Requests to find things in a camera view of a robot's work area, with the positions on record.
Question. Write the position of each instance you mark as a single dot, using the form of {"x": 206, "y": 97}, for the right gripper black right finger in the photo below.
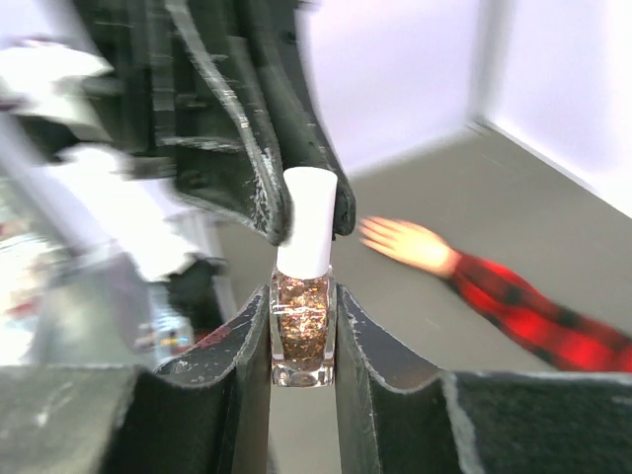
{"x": 399, "y": 413}

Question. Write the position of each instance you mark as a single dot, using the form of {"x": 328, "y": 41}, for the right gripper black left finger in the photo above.
{"x": 205, "y": 411}

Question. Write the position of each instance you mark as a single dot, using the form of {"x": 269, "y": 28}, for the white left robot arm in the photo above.
{"x": 46, "y": 57}

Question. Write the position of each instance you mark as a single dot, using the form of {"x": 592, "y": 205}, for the mannequin hand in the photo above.
{"x": 409, "y": 244}

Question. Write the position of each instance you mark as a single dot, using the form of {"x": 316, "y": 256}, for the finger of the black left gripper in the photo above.
{"x": 248, "y": 63}
{"x": 184, "y": 102}

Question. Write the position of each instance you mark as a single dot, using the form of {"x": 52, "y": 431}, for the red black plaid shirt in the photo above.
{"x": 560, "y": 336}

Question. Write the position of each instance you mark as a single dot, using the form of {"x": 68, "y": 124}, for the glitter nail polish bottle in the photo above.
{"x": 303, "y": 292}

